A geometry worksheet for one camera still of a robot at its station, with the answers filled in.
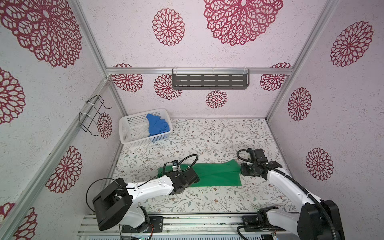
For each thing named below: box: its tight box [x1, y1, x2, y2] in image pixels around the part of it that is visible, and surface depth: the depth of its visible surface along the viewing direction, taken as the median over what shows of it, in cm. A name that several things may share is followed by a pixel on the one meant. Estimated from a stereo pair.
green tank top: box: [157, 159, 242, 187], surface depth 95 cm
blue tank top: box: [146, 113, 170, 137], surface depth 111 cm
